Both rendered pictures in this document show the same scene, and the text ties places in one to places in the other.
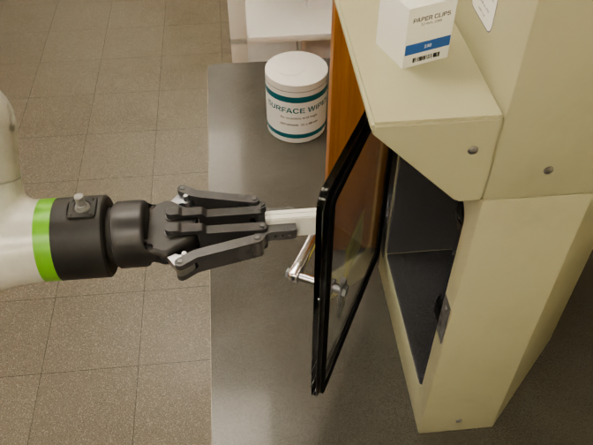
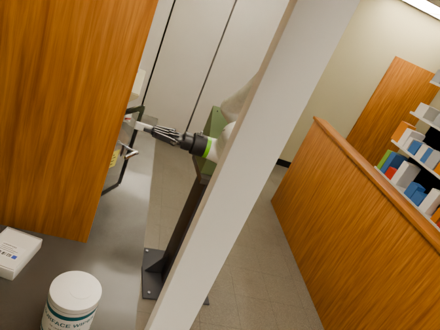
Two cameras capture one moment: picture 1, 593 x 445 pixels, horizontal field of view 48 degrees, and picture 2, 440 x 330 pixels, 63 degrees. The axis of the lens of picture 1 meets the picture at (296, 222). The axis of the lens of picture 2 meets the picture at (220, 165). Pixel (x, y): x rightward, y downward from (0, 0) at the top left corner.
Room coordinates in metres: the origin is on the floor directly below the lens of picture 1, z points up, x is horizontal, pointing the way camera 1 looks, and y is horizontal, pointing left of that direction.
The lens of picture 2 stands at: (1.90, 0.07, 1.88)
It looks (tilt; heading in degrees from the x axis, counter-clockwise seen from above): 24 degrees down; 169
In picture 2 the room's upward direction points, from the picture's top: 24 degrees clockwise
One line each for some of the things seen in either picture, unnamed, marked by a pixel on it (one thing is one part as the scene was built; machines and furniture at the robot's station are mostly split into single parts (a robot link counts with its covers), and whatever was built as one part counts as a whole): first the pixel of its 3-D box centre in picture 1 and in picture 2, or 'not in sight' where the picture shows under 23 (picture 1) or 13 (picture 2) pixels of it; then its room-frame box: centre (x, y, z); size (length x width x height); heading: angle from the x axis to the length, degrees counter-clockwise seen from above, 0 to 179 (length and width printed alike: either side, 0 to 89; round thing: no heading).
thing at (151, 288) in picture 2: not in sight; (194, 229); (-0.12, 0.50, 0.45); 0.48 x 0.48 x 0.90; 12
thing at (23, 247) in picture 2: not in sight; (10, 252); (1.00, -0.24, 0.96); 0.16 x 0.12 x 0.04; 174
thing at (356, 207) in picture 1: (355, 232); (110, 156); (0.63, -0.08, 1.19); 0.30 x 0.01 x 0.40; 158
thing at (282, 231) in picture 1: (274, 237); not in sight; (0.50, 0.02, 1.31); 0.05 x 0.03 x 0.01; 96
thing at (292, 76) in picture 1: (296, 97); (71, 308); (1.19, 0.00, 1.02); 0.13 x 0.13 x 0.15
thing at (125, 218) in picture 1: (156, 232); (180, 139); (0.51, 0.16, 1.31); 0.09 x 0.08 x 0.07; 96
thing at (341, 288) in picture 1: (338, 297); not in sight; (0.52, -0.05, 1.18); 0.02 x 0.02 x 0.06; 68
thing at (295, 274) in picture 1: (316, 259); (128, 152); (0.57, -0.03, 1.20); 0.10 x 0.05 x 0.03; 158
